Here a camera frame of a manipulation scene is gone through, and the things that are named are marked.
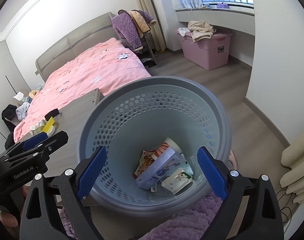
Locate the white paper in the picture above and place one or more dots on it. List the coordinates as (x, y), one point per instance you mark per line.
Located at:
(37, 128)

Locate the white cloth on bin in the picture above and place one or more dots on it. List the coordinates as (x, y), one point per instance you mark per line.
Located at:
(182, 31)

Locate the beige clothes on bin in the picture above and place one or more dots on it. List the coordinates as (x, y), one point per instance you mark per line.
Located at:
(201, 30)

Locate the black garment on floor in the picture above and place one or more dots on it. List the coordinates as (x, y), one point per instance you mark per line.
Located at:
(9, 141)

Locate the beige curtain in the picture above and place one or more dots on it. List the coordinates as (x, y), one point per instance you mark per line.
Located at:
(156, 33)

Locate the white wardrobe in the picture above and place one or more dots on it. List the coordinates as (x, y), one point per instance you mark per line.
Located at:
(11, 82)

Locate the pink bed quilt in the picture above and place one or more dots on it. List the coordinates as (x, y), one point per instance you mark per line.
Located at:
(106, 66)

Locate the grey-white crumpled clothes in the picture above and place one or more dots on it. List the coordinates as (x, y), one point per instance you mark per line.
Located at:
(21, 111)

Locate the yellow plush toy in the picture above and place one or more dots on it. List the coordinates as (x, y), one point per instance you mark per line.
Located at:
(33, 93)

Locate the white milk carton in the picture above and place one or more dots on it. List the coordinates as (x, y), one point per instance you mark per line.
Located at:
(177, 181)

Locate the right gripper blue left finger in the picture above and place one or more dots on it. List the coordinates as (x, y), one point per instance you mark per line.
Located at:
(88, 170)

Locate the small purple windowsill item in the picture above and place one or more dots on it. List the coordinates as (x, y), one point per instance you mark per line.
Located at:
(222, 5)

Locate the lavender long box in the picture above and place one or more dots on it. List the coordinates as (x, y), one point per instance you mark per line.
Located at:
(158, 169)

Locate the grey bed headboard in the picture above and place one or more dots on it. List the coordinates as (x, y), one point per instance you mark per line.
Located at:
(66, 49)

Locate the white round cap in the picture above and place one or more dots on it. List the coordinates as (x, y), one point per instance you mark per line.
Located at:
(51, 131)

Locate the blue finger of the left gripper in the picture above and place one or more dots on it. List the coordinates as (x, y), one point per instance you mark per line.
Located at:
(50, 145)
(34, 141)

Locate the grey perforated trash basket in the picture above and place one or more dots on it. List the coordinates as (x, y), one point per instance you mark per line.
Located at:
(140, 116)

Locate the person's left hand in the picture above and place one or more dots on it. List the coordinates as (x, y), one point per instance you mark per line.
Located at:
(9, 221)

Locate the black clothes pile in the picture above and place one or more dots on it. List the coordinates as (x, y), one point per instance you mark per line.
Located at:
(8, 115)

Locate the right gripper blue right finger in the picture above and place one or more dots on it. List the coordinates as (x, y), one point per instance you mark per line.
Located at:
(215, 172)

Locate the black small case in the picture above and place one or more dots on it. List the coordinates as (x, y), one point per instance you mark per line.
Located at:
(52, 114)

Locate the purple fleece garment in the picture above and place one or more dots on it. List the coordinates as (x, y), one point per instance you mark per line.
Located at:
(127, 32)

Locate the pink storage bin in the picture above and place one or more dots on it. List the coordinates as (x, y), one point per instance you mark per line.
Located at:
(208, 53)

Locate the purple fluffy rug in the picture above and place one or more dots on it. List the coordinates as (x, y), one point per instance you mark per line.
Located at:
(190, 223)

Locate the red patterned snack bag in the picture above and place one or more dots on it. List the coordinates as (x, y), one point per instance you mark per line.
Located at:
(145, 161)

